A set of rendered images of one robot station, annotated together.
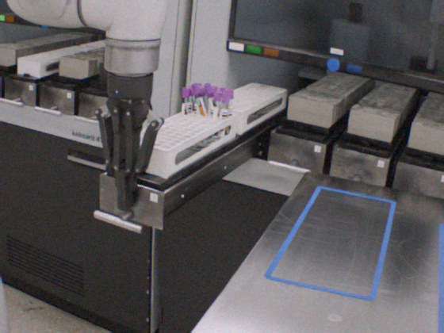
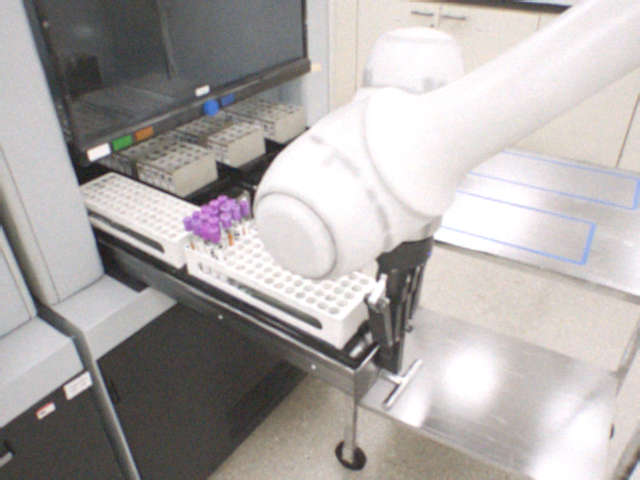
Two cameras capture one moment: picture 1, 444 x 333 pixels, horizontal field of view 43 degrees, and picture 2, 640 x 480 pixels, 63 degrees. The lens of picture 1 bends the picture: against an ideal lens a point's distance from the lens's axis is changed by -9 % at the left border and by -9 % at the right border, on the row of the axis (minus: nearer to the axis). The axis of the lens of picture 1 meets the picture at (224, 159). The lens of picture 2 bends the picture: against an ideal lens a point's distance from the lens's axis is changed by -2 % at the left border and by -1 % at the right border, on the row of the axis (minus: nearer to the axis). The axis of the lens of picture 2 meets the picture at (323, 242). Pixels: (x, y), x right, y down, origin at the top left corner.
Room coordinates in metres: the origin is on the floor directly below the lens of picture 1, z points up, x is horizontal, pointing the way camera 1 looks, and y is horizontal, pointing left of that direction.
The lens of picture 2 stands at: (0.91, 0.68, 1.33)
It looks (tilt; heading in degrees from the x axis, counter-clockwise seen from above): 34 degrees down; 283
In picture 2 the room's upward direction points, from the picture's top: 1 degrees counter-clockwise
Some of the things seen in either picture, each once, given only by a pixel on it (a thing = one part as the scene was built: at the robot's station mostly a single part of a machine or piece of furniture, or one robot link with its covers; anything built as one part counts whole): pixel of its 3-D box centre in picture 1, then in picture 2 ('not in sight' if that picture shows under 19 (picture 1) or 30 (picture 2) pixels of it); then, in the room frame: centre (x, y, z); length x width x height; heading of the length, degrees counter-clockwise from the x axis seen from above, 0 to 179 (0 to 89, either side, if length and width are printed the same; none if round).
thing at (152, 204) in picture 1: (212, 149); (217, 276); (1.24, 0.03, 0.78); 0.73 x 0.14 x 0.09; 157
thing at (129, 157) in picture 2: (326, 101); (149, 158); (1.50, -0.25, 0.85); 0.12 x 0.02 x 0.06; 67
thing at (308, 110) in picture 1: (311, 112); (192, 174); (1.37, -0.19, 0.85); 0.12 x 0.02 x 0.06; 67
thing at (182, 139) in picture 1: (182, 140); (277, 280); (1.12, 0.08, 0.83); 0.30 x 0.10 x 0.06; 157
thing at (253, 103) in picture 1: (246, 108); (142, 218); (1.41, -0.04, 0.83); 0.30 x 0.10 x 0.06; 157
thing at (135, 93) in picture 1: (128, 99); (399, 256); (0.93, 0.16, 0.96); 0.08 x 0.07 x 0.09; 67
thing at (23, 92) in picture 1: (83, 71); not in sight; (1.93, 0.50, 0.78); 0.73 x 0.14 x 0.09; 157
